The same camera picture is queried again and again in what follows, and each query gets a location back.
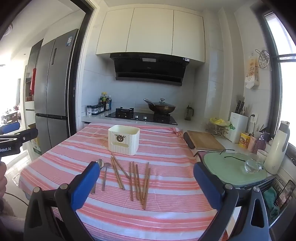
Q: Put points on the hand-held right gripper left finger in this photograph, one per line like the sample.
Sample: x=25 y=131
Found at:
x=85 y=185

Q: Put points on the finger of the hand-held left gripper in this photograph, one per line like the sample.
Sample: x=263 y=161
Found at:
x=25 y=135
x=9 y=128

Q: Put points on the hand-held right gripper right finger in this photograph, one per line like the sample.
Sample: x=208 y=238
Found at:
x=208 y=185

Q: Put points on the row of wooden chopsticks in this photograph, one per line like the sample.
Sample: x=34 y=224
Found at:
x=135 y=183

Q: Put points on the white ribbed utensil box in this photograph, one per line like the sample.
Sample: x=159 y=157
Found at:
x=123 y=141

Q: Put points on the single wooden chopstick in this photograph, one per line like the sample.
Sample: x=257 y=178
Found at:
x=147 y=188

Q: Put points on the person's left forearm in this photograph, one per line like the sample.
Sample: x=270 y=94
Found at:
x=12 y=217

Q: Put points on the person's left hand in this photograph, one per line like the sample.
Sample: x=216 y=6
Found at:
x=2 y=177

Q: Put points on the dark wooden furniture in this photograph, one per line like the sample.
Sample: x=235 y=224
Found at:
x=10 y=117

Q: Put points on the green white cardboard box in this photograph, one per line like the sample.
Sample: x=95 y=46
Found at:
x=37 y=146

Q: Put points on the light green tray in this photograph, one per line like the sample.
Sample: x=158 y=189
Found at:
x=224 y=169

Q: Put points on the wooden cutting board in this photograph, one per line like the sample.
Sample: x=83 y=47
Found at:
x=204 y=140

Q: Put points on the clear glass cup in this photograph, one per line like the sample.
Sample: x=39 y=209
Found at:
x=252 y=165

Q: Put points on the black ribbed pad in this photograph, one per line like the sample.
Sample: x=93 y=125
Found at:
x=189 y=140

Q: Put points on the grey refrigerator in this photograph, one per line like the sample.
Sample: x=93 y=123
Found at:
x=53 y=92

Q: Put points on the red hanging cloth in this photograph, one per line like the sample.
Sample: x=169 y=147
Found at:
x=33 y=78

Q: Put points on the pink striped tablecloth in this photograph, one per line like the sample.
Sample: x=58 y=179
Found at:
x=161 y=220

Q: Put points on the yellow printed cup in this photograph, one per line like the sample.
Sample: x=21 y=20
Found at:
x=245 y=140

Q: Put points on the pink cup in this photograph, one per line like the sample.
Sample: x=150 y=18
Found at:
x=252 y=143

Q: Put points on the teal cloth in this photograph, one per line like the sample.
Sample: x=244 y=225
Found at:
x=271 y=199

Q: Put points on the yellow plastic bag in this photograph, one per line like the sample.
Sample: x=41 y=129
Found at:
x=218 y=121

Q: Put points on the white knife block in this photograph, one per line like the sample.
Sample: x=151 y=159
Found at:
x=238 y=127

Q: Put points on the purple bottle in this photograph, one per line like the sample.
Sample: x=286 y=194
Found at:
x=261 y=142

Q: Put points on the black lid spice jar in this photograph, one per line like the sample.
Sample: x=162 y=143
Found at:
x=97 y=109
x=89 y=110

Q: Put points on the dark glass pitcher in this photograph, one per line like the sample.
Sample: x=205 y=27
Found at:
x=188 y=113

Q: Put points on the white thermos jug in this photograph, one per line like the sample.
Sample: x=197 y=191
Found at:
x=277 y=150

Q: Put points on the dark phone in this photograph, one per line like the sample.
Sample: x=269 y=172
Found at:
x=285 y=193

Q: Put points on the dark sauce bottle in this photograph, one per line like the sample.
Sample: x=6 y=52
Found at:
x=107 y=104

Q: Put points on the blue condiment bottle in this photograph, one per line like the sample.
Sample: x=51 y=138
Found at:
x=110 y=102

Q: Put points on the yellow cap condiment bottle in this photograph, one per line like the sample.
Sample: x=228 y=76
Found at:
x=103 y=97

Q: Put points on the black gas stove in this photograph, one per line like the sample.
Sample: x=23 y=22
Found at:
x=141 y=117

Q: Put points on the dark wok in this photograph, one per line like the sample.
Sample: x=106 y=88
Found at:
x=161 y=110

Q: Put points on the glass wok lid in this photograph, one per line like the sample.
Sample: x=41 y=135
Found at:
x=161 y=103

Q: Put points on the orange printed hanging bag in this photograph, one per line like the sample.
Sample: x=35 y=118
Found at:
x=251 y=74

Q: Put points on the black range hood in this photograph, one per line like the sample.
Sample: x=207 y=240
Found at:
x=148 y=69

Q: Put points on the round metal trivet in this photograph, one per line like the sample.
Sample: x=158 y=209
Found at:
x=263 y=59

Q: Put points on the white wall outlet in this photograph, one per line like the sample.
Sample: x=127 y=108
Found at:
x=254 y=116

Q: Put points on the black door frame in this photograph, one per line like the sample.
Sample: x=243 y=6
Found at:
x=78 y=69

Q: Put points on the black window frame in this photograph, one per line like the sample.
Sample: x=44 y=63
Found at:
x=274 y=92

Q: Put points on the white wall cabinet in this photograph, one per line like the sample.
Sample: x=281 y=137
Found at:
x=150 y=32

